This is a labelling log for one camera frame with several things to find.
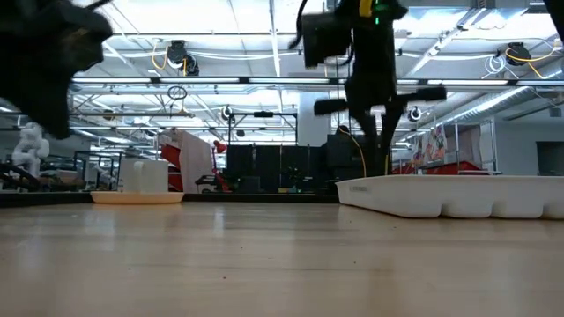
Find black monitor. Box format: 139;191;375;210
326;134;391;180
226;144;328;194

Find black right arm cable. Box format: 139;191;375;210
288;0;309;50

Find pink round plate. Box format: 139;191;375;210
90;189;185;205

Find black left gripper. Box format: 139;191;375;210
30;0;115;140

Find white column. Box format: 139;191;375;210
297;90;332;148

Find silver ventilation duct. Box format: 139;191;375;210
444;86;564;129

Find yellow hanging cable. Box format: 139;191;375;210
350;135;367;178

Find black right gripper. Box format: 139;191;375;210
313;0;449;178

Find white plastic cutlery tray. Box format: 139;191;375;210
335;174;564;220

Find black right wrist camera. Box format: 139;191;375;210
301;11;354;70

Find red table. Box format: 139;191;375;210
391;161;481;176

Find red panel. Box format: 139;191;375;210
159;141;182;191

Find black wall screen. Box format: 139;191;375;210
535;141;564;177

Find white board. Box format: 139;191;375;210
174;128;214;193

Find colourful poster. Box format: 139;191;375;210
412;124;449;165

